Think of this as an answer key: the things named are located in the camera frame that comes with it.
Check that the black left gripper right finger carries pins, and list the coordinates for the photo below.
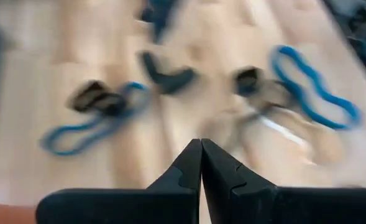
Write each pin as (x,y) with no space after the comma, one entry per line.
(294,208)

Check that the tan rubber band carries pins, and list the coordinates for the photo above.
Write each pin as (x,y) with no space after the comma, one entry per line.
(319,146)

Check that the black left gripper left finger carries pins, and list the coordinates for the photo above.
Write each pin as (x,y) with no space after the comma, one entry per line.
(123,208)

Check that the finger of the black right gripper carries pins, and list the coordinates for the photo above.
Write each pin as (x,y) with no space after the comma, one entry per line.
(150,14)
(167,14)

